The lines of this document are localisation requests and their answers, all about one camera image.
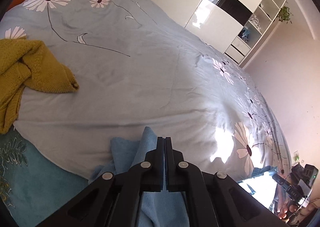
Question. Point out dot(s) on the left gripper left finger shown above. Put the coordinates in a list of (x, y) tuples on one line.
[(113, 200)]

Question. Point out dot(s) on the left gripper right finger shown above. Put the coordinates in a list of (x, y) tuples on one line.
[(213, 200)]

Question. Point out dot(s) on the light blue fleece garment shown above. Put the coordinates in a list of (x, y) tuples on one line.
[(158, 208)]

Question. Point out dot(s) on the right hand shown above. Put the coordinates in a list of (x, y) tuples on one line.
[(286, 209)]

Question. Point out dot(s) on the teal floral plush blanket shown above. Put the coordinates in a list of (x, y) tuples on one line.
[(32, 187)]

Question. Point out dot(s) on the light blue floral duvet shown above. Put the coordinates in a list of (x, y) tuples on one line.
[(138, 68)]

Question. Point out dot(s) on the olive knitted sweater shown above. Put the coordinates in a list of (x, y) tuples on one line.
[(29, 63)]

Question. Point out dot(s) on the green potted plant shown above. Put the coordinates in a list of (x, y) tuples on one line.
[(284, 15)]

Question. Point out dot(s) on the white and black wardrobe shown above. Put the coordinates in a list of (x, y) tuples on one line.
[(236, 28)]

